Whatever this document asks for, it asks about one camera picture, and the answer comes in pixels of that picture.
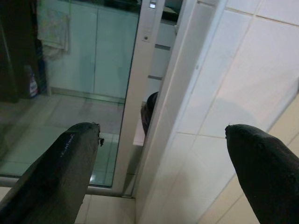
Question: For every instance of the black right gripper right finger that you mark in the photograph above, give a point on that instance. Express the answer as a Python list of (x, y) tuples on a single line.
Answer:
[(271, 175)]

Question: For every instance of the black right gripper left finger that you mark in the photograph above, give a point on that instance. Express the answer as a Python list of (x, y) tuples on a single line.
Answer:
[(53, 177)]

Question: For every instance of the blue detergent bottle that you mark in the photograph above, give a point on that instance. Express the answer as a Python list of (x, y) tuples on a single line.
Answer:
[(31, 86)]

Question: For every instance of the aluminium framed glass door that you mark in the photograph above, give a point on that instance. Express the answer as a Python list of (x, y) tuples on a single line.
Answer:
[(133, 105)]

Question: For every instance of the white door jamb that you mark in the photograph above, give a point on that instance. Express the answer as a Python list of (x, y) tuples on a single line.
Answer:
[(177, 93)]

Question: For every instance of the white cabinet fronts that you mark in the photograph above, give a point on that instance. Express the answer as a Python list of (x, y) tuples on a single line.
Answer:
[(81, 46)]

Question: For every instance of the dark tall cabinet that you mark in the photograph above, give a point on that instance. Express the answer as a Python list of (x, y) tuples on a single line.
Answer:
[(14, 46)]

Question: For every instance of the pale hanging towel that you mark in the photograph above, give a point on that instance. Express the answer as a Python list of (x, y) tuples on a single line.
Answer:
[(53, 30)]

